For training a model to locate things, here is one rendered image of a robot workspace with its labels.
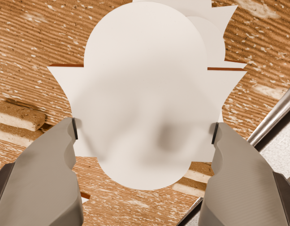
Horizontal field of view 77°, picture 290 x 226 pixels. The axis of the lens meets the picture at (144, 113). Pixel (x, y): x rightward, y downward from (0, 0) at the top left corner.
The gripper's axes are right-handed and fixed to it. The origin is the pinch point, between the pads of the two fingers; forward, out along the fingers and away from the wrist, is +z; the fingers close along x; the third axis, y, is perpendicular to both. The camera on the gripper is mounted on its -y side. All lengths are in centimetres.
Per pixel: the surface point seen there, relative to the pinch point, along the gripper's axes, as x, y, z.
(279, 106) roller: 18.1, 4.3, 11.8
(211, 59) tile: 6.2, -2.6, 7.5
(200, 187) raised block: 8.7, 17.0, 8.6
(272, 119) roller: 17.9, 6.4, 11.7
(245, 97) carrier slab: 12.3, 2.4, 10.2
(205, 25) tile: 5.1, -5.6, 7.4
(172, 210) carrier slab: 5.6, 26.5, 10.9
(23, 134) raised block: -16.8, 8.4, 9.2
